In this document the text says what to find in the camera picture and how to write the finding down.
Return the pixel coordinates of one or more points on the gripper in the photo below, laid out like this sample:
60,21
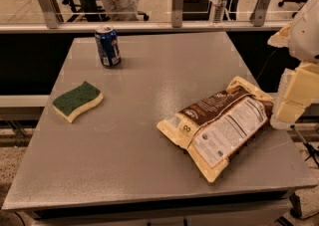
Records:
306,39

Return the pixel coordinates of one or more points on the brown and cream chip bag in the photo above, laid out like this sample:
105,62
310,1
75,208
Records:
214,129

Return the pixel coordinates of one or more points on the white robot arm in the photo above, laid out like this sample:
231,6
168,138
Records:
300,36

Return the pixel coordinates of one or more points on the green and yellow sponge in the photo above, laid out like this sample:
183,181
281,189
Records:
71,104

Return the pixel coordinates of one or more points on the black tripod stand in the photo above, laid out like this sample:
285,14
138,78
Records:
313,152

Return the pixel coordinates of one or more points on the black chair right background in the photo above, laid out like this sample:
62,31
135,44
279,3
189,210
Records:
281,3

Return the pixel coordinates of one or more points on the clear plastic water bottle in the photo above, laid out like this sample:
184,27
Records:
217,11

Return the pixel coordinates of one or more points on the blue soda can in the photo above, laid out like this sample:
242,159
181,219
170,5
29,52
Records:
107,44

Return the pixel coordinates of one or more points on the right metal glass bracket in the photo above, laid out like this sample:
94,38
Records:
258,16

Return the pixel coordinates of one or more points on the metal glass bracket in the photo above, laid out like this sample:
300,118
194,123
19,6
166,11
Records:
50,13
176,13
258,16

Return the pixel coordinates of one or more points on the middle metal glass bracket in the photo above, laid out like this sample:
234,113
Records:
176,13

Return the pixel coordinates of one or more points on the left metal glass bracket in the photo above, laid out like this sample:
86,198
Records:
50,13

